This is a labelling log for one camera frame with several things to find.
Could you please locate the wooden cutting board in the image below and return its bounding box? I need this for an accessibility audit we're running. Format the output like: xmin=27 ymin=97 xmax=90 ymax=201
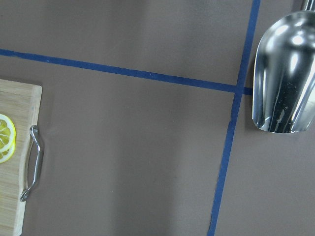
xmin=0 ymin=79 xmax=43 ymax=236

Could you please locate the metal scoop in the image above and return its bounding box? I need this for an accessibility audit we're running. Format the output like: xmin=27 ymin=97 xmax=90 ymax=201
xmin=252 ymin=0 xmax=315 ymax=133

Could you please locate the upper lemon slice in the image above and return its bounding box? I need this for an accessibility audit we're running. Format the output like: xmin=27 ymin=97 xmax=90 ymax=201
xmin=0 ymin=114 xmax=16 ymax=152

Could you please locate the lower stacked lemon slice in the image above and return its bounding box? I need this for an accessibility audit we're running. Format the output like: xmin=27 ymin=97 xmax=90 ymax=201
xmin=0 ymin=142 xmax=16 ymax=163

